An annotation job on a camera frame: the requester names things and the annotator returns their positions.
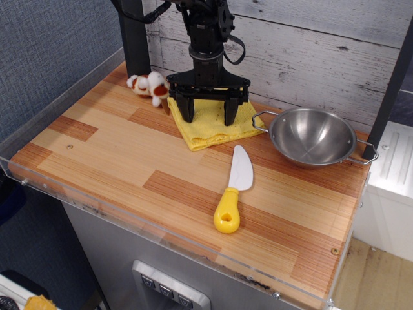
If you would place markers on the white brown stuffed animal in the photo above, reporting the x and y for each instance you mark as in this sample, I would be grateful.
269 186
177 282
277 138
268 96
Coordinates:
153 85

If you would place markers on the yellow cloth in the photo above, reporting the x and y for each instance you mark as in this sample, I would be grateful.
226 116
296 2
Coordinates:
208 128

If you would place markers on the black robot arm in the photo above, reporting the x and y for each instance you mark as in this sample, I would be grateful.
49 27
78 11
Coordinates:
209 25

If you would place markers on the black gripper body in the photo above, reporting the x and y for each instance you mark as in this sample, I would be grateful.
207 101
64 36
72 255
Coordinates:
209 80

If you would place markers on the stainless steel wok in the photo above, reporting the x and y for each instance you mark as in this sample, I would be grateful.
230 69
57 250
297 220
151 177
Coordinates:
310 137

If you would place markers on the yellow handled toy knife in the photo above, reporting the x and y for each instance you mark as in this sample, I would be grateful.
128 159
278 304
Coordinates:
226 216

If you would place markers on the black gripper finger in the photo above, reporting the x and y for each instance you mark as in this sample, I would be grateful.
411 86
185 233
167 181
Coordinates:
186 108
230 111

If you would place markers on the clear acrylic guard rail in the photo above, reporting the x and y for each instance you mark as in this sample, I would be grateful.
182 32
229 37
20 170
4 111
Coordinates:
102 149

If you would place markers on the yellow object bottom left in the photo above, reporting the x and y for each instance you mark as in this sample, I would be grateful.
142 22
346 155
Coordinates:
39 303

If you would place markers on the black left frame post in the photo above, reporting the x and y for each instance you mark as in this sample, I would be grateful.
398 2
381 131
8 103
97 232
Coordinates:
134 39

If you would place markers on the silver dispenser button panel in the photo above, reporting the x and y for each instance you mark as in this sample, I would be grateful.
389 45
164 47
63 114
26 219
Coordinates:
169 287

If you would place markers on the grey toy fridge cabinet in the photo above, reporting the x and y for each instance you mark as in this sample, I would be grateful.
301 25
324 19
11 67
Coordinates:
111 251

